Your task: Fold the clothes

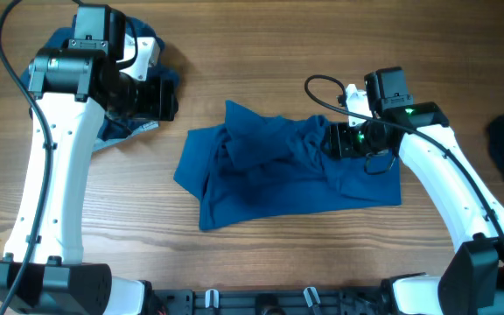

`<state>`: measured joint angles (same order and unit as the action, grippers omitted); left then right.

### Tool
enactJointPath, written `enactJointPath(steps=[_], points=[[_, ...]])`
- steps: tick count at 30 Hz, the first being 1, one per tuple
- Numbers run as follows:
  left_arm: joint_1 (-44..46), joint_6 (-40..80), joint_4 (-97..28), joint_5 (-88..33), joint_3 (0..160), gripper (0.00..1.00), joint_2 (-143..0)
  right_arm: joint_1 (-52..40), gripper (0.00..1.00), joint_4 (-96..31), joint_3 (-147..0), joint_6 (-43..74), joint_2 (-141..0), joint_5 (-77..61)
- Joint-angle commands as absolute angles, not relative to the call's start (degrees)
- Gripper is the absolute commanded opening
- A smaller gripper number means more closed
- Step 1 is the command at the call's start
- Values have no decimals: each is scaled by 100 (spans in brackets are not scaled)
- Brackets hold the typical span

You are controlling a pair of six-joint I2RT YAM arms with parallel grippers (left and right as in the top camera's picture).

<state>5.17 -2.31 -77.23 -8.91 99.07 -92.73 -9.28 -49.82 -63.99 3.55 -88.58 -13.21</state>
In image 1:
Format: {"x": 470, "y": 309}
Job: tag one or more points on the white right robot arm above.
{"x": 385, "y": 118}

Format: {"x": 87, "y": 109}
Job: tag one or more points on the teal blue t-shirt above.
{"x": 253, "y": 166}

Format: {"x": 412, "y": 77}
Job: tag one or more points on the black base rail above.
{"x": 310, "y": 300}

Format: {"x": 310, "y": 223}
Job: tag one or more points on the folded light grey garment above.
{"x": 114, "y": 132}

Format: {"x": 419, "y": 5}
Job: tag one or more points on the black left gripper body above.
{"x": 143, "y": 100}

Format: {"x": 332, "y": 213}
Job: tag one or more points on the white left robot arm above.
{"x": 42, "y": 270}

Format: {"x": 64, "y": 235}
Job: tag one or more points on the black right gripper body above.
{"x": 353, "y": 141}

